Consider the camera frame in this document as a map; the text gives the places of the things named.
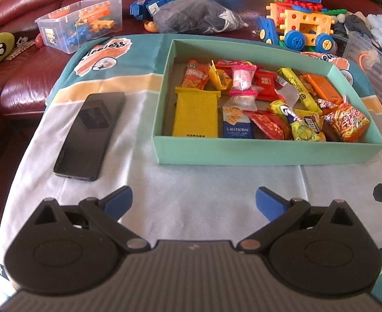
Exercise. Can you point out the orange yellow toy disc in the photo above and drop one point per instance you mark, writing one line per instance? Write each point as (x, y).
(150, 26)

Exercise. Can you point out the long yellow snack bar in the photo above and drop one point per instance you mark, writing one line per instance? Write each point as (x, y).
(296, 86)

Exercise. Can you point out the gold yellow wafer packet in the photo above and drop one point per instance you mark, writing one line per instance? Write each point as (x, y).
(196, 113)

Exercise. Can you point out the blue white cracker packet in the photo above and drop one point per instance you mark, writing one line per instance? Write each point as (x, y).
(236, 126)

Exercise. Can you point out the dark red leather sofa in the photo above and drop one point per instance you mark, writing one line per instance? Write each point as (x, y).
(25, 9)

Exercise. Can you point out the floral red white candy packet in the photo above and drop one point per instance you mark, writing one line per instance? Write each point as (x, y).
(327, 104)

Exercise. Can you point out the red square snack packet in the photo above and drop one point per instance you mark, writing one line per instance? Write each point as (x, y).
(265, 86)

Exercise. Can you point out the small orange yellow packet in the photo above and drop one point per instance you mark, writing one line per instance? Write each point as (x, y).
(218, 79)

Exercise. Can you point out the orange chips packet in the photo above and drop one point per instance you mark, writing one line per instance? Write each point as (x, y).
(196, 76)

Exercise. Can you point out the black white toy piece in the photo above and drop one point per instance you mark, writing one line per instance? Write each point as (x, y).
(18, 45)

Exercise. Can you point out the dark clothing in plastic bag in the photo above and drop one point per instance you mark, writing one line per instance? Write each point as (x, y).
(197, 16)

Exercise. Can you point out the red patterned snack packet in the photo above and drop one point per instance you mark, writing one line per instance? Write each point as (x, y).
(269, 123)

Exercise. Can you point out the red yellow snack packet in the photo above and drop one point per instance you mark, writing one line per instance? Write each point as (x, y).
(225, 63)

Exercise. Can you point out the orange striped noodle snack bag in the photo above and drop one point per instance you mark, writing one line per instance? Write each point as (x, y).
(347, 122)

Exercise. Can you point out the clear plastic toy bin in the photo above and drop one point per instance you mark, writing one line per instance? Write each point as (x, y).
(57, 44)

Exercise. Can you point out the teal cardboard box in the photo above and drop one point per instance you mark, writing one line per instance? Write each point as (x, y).
(243, 151)

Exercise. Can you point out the parrot print yellow-green packet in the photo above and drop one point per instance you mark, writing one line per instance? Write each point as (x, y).
(306, 128)

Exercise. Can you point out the clear plastic lid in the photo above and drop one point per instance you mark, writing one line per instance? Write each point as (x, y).
(373, 78)

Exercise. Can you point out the plain orange snack packet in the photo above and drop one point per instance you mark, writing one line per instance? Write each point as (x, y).
(324, 87)

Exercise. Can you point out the small red ball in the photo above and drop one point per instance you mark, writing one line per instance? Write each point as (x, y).
(39, 41)

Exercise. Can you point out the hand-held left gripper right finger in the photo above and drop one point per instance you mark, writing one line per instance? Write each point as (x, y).
(269, 204)

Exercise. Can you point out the dark grey clothes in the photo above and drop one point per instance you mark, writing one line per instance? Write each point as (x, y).
(353, 26)

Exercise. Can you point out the yellow blue toy vehicle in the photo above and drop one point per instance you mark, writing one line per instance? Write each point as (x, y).
(305, 19)

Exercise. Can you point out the black smartphone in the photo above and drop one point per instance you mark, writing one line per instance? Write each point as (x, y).
(87, 136)

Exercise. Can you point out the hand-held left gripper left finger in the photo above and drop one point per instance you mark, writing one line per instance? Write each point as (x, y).
(119, 198)

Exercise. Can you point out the pile of plastic toy pieces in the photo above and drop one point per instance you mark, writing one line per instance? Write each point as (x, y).
(90, 22)

